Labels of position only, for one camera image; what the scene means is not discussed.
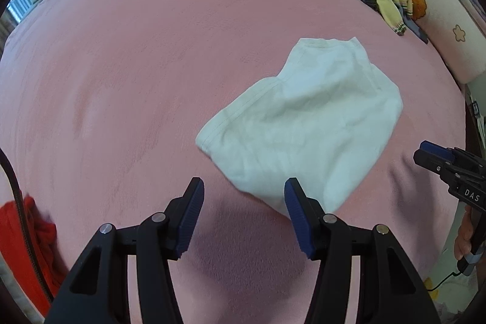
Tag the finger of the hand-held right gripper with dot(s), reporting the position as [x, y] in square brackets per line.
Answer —
[427, 160]
[429, 146]

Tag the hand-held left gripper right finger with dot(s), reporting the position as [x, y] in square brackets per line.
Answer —
[298, 221]

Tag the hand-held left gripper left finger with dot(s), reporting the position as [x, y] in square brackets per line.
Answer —
[190, 217]

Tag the white butterfly print t-shirt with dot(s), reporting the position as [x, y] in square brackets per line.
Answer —
[303, 119]

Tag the person's right hand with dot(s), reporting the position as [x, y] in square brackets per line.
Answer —
[464, 236]

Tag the pink cushion with orange flower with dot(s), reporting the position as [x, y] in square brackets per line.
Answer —
[448, 43]

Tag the pink bed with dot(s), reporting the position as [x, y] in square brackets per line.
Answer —
[133, 62]

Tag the red garment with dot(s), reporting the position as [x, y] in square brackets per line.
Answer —
[15, 233]

